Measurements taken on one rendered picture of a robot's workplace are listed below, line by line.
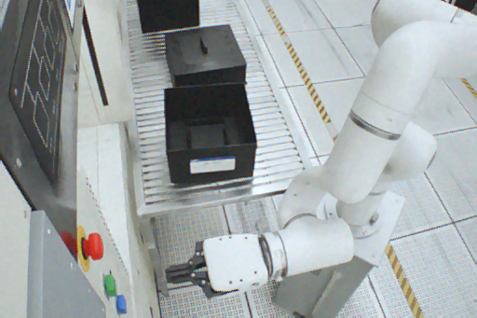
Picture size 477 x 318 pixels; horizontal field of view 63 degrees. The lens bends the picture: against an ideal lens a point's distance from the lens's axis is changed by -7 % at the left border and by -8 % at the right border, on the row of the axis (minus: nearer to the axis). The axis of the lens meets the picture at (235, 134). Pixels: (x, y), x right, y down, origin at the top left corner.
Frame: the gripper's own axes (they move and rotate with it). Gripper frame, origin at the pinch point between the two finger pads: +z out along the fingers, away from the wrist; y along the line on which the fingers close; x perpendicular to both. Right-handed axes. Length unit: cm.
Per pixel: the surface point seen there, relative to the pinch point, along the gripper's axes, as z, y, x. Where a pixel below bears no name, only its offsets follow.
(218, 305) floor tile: -14, 32, -120
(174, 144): -5, 65, -43
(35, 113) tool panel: 12.0, 4.3, 38.2
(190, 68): -16, 93, -34
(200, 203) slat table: -10, 40, -44
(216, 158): -17, 48, -32
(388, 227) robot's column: -66, 19, -44
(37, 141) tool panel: 12.0, 1.5, 36.9
